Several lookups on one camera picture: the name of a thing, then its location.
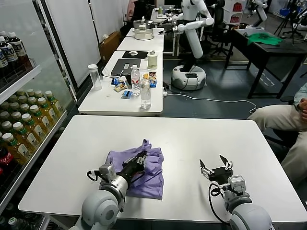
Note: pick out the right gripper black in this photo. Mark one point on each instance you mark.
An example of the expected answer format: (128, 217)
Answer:
(220, 176)

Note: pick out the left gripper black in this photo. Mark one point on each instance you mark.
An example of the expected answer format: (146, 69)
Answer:
(132, 167)

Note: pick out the purple t-shirt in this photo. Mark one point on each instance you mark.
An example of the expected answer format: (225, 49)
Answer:
(153, 182)

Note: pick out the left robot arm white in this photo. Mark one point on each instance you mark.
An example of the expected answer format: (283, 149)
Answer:
(100, 208)

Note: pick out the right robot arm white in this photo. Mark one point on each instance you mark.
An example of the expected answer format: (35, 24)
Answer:
(249, 215)

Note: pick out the bystander hand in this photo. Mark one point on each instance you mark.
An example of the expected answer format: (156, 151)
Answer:
(304, 107)

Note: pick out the clear plastic water bottle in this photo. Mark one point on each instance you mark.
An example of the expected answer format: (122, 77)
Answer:
(145, 95)

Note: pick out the white table with snacks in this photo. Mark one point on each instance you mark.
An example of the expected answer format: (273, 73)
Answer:
(108, 105)

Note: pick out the blue black striped packet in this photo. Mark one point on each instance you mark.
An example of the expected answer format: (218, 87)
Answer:
(127, 94)

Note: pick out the white power strip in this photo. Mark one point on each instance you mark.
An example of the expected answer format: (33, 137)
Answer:
(165, 91)

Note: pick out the beige trousers of bystander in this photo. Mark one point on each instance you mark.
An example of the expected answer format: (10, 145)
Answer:
(271, 119)

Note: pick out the tan snack packet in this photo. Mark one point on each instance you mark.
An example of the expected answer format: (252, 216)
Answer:
(120, 87)

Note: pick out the blue snack packet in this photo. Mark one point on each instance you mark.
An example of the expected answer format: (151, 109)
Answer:
(115, 81)
(153, 83)

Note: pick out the water bottle red label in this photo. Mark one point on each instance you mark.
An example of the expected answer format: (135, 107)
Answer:
(135, 81)

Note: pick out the yellow snack packet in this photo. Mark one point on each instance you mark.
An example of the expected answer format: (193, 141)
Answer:
(145, 76)

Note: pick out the colourful printed snack packet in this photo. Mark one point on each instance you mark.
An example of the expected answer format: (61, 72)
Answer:
(152, 75)

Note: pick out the black laptop closed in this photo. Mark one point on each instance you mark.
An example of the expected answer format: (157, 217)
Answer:
(124, 68)

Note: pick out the clear tumbler white lid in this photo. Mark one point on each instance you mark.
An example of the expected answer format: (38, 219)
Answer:
(96, 79)

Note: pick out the white wheeled robot body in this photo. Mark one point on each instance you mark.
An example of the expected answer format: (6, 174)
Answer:
(189, 76)

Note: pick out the beige jar with lid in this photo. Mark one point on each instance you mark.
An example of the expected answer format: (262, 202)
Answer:
(152, 61)

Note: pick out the black mouse pad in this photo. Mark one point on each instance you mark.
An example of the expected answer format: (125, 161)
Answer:
(141, 54)

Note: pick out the white computer mouse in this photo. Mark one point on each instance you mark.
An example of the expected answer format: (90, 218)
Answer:
(132, 53)

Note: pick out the yellow tea bottle green label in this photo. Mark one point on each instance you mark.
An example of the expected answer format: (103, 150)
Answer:
(21, 91)
(3, 105)
(38, 117)
(15, 115)
(4, 114)
(22, 135)
(6, 124)
(31, 99)
(30, 91)
(24, 107)
(14, 105)
(13, 146)
(38, 93)
(13, 97)
(22, 98)
(45, 109)
(51, 100)
(30, 125)

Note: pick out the pale green shirt sleeve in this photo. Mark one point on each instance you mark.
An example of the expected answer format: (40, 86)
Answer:
(301, 93)

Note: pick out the white table with pot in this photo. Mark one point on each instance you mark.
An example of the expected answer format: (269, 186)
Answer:
(144, 45)

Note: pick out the glass door drinks cabinet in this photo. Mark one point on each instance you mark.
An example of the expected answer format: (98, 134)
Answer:
(65, 72)

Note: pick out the brown cardboard box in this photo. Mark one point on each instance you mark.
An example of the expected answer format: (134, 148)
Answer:
(110, 46)

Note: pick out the steel steamer pot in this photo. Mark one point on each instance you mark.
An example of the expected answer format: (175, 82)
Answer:
(144, 31)

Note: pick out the black chair low back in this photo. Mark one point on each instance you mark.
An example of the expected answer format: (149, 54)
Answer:
(124, 28)

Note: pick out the black table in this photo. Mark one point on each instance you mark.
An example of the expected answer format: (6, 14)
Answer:
(275, 51)

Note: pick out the cola bottle red label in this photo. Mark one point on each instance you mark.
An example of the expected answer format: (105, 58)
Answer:
(2, 171)
(6, 158)

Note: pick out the green cloth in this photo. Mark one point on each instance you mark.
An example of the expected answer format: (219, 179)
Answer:
(261, 39)

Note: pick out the white cabinet shelf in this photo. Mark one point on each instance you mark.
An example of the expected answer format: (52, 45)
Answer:
(21, 81)

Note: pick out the green cap bottle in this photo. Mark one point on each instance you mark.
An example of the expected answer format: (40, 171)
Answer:
(13, 221)

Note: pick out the small green bottle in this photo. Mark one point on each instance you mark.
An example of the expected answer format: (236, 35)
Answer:
(160, 10)

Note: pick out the pink garment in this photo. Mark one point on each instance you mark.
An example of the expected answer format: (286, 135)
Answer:
(131, 9)

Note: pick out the black office chair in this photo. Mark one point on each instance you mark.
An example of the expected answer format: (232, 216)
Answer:
(218, 14)

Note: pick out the white shelf red boxes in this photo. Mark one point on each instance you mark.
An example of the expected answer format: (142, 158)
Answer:
(236, 12)

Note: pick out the dark tea bottle white cap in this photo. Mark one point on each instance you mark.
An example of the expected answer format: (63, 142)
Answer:
(2, 33)
(2, 61)
(20, 51)
(9, 54)

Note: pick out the small white robot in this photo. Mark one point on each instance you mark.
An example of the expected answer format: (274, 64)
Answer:
(262, 13)

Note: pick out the blue bin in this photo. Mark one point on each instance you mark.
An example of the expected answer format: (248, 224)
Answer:
(284, 13)

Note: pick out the right wrist camera box grey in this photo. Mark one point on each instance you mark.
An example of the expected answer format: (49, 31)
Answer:
(237, 184)

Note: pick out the wrist camera box grey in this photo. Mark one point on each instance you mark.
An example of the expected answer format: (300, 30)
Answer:
(106, 173)
(237, 184)

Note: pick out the left wrist camera box grey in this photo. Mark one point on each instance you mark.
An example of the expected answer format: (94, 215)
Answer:
(106, 173)

